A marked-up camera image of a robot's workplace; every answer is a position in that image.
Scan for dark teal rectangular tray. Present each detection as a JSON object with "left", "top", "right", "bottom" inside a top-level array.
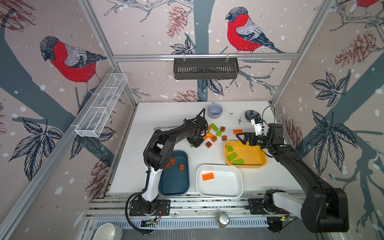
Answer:
[{"left": 159, "top": 151, "right": 190, "bottom": 197}]

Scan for green lego brick top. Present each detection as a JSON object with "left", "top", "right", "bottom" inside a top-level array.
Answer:
[{"left": 210, "top": 124, "right": 219, "bottom": 132}]

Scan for yellow rectangular tray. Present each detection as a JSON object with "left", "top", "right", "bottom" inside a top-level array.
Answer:
[{"left": 224, "top": 141, "right": 267, "bottom": 169}]

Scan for white wire mesh basket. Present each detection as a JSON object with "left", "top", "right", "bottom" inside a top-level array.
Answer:
[{"left": 75, "top": 73, "right": 128, "bottom": 138}]

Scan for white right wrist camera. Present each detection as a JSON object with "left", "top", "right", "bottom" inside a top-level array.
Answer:
[{"left": 251, "top": 119, "right": 264, "bottom": 136}]

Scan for green long lego brick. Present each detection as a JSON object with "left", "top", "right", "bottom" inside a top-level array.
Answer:
[{"left": 232, "top": 159, "right": 245, "bottom": 165}]

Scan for metal tongs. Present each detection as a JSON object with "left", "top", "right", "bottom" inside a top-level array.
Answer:
[{"left": 153, "top": 126, "right": 178, "bottom": 131}]

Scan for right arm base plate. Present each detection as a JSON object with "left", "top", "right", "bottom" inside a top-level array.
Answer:
[{"left": 248, "top": 198, "right": 290, "bottom": 215}]

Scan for white rectangular tray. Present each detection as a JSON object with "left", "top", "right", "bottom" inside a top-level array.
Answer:
[{"left": 196, "top": 165, "right": 244, "bottom": 199}]

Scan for round silver knob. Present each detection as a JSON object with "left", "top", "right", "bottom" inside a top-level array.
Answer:
[{"left": 216, "top": 212, "right": 230, "bottom": 228}]

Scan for orange curved lego arch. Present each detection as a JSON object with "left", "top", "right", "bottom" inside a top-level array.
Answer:
[{"left": 204, "top": 133, "right": 217, "bottom": 142}]

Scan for lavender plastic cup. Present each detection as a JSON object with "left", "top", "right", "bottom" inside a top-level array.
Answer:
[{"left": 207, "top": 102, "right": 223, "bottom": 119}]

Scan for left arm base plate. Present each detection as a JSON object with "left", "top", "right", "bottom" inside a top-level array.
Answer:
[{"left": 128, "top": 200, "right": 171, "bottom": 217}]

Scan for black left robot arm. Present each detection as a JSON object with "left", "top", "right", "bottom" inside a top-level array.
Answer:
[{"left": 125, "top": 108, "right": 209, "bottom": 217}]

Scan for orange lego brick right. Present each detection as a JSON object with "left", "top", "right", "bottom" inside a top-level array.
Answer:
[{"left": 233, "top": 130, "right": 243, "bottom": 135}]

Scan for white bowl at bottom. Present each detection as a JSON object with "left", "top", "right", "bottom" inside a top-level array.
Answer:
[{"left": 93, "top": 223, "right": 123, "bottom": 240}]

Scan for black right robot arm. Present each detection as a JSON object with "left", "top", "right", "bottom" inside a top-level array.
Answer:
[{"left": 236, "top": 124, "right": 350, "bottom": 233}]

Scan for black hanging wire basket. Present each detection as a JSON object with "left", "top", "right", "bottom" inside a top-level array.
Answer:
[{"left": 174, "top": 58, "right": 239, "bottom": 80}]

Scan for orange lego plate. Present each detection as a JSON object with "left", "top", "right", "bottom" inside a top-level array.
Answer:
[{"left": 202, "top": 173, "right": 215, "bottom": 181}]

